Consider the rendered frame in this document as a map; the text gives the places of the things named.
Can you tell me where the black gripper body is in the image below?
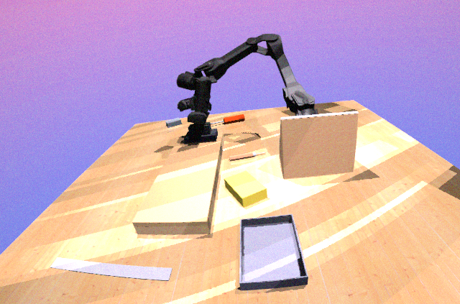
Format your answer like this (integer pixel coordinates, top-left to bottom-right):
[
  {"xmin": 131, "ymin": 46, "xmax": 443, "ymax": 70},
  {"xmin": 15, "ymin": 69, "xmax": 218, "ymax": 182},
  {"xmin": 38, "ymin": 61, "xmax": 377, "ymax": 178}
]
[{"xmin": 188, "ymin": 93, "xmax": 212, "ymax": 124}]

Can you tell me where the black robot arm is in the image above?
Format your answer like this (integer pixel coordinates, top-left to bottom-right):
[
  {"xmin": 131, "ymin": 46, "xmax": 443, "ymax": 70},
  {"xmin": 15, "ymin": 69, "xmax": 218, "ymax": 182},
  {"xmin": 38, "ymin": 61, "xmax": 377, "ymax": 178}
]
[{"xmin": 176, "ymin": 33, "xmax": 318, "ymax": 116}]

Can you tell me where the light wood floor panel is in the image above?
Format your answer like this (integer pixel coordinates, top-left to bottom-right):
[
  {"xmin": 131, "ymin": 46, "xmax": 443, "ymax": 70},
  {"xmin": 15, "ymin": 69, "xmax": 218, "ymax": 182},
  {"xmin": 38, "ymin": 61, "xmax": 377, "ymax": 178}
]
[{"xmin": 132, "ymin": 132, "xmax": 224, "ymax": 235}]

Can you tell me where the orange-handled awl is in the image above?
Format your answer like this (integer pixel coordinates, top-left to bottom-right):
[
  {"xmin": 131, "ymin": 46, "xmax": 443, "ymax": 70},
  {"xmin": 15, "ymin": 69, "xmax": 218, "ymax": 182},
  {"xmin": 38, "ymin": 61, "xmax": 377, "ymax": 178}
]
[{"xmin": 211, "ymin": 114, "xmax": 245, "ymax": 124}]

